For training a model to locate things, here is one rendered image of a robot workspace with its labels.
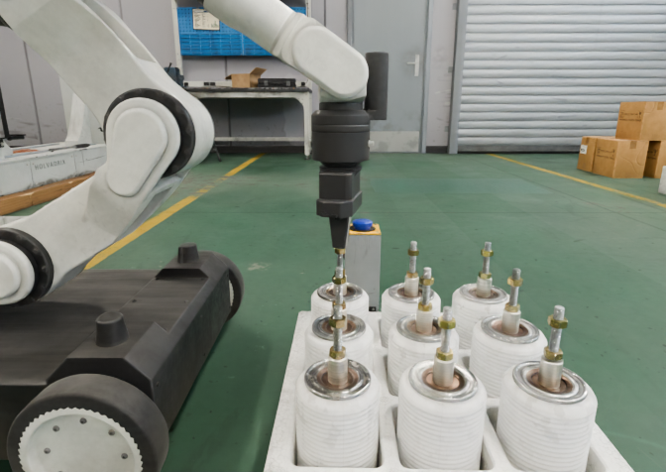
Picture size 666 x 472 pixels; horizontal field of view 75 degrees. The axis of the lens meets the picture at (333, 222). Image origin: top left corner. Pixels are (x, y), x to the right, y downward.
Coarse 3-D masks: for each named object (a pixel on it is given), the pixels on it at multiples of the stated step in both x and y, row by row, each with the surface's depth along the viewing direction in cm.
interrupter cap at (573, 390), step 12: (516, 372) 50; (528, 372) 50; (564, 372) 50; (516, 384) 48; (528, 384) 47; (540, 384) 48; (564, 384) 48; (576, 384) 47; (540, 396) 45; (552, 396) 46; (564, 396) 45; (576, 396) 45
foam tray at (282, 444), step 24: (288, 360) 65; (384, 360) 66; (288, 384) 59; (384, 384) 59; (288, 408) 55; (384, 408) 55; (288, 432) 50; (384, 432) 50; (600, 432) 50; (288, 456) 47; (384, 456) 47; (504, 456) 47; (600, 456) 47
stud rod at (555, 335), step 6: (558, 306) 46; (558, 312) 46; (558, 318) 46; (552, 330) 46; (558, 330) 46; (552, 336) 46; (558, 336) 46; (552, 342) 47; (558, 342) 46; (552, 348) 47; (558, 348) 47; (552, 360) 47
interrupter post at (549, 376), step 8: (544, 360) 47; (560, 360) 47; (544, 368) 47; (552, 368) 47; (560, 368) 47; (544, 376) 47; (552, 376) 47; (560, 376) 47; (544, 384) 47; (552, 384) 47
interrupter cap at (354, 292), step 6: (318, 288) 73; (324, 288) 73; (330, 288) 73; (348, 288) 73; (354, 288) 73; (360, 288) 72; (318, 294) 70; (324, 294) 70; (330, 294) 71; (348, 294) 71; (354, 294) 70; (360, 294) 70; (330, 300) 68; (348, 300) 68
